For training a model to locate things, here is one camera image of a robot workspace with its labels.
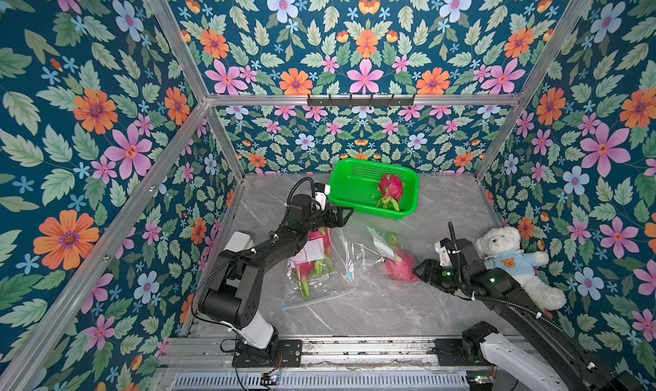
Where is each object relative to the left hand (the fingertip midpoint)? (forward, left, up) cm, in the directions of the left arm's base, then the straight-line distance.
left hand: (346, 207), depth 86 cm
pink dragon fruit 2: (+16, -19, -9) cm, 27 cm away
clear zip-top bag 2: (-19, -10, -1) cm, 21 cm away
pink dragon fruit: (-16, +15, -13) cm, 25 cm away
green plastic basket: (+25, -5, -17) cm, 31 cm away
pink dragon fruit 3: (-19, -16, -9) cm, 26 cm away
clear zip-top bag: (-22, +10, -13) cm, 28 cm away
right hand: (-21, -22, -6) cm, 31 cm away
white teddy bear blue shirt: (-14, -52, -9) cm, 55 cm away
